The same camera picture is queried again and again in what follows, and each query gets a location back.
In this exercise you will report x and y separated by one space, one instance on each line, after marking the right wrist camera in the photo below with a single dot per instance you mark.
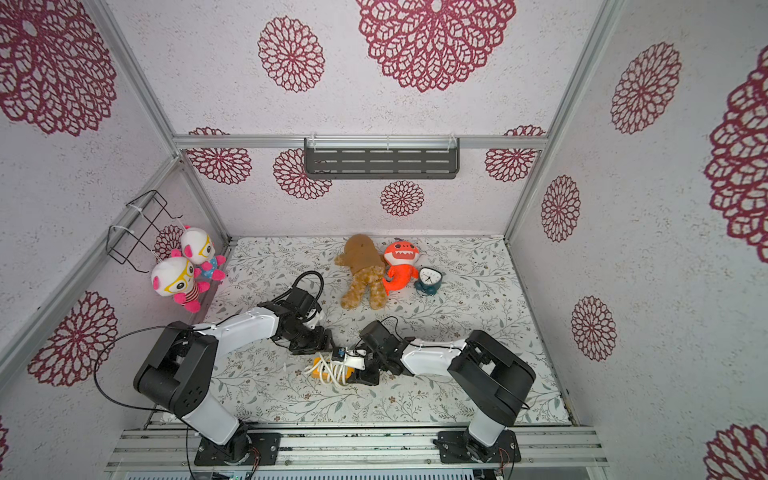
353 358

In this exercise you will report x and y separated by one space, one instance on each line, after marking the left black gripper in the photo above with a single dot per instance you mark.
321 343

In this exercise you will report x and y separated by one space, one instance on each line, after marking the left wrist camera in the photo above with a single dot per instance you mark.
314 317

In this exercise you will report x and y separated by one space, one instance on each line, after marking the grey wall shelf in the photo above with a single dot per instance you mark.
381 159

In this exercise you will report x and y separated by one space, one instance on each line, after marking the pink white plush doll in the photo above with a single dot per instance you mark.
176 278
197 247

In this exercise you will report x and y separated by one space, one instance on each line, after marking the red shark plush toy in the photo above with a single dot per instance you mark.
401 257

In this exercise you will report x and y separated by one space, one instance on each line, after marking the black wire basket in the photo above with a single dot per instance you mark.
146 212

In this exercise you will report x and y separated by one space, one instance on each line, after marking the teal alarm clock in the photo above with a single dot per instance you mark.
429 281

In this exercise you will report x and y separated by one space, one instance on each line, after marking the pink white plush doll front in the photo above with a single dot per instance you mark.
176 278

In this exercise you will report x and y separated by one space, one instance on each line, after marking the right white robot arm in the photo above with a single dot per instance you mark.
495 379

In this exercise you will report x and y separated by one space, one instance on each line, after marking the pink white plush doll rear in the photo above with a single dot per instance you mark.
197 247

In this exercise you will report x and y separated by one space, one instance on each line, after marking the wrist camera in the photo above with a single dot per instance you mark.
314 317
353 358

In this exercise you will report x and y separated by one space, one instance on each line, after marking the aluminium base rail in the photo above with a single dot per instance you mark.
434 449

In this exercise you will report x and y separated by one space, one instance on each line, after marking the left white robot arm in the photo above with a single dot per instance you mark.
177 373

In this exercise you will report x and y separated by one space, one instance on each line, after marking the brown gingerbread plush toy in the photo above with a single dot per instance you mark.
367 268

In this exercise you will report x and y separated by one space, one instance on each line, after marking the orange power strip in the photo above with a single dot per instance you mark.
328 372

